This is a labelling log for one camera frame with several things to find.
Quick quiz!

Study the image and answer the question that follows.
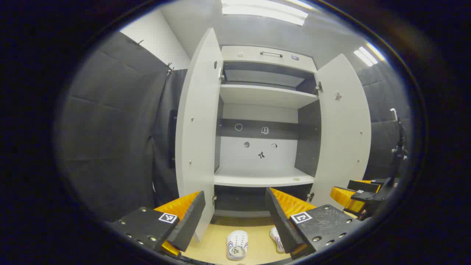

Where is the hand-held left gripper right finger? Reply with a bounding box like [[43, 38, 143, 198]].
[[265, 187, 363, 260]]

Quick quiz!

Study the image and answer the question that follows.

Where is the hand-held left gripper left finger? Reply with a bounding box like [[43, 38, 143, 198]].
[[110, 190, 206, 257]]

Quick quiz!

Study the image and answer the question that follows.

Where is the white striped shoe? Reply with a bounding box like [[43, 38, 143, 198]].
[[226, 230, 249, 261], [269, 226, 286, 254]]

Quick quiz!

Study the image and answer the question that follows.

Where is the white shoe cabinet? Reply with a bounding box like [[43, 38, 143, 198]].
[[213, 45, 321, 218]]

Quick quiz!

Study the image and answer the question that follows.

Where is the white cabinet drawer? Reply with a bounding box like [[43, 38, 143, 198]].
[[221, 45, 318, 73]]

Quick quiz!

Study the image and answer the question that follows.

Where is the black tripod stand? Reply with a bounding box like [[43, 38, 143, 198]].
[[390, 108, 409, 184]]

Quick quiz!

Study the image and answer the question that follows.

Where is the black rack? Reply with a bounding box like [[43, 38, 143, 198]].
[[168, 109, 178, 168]]

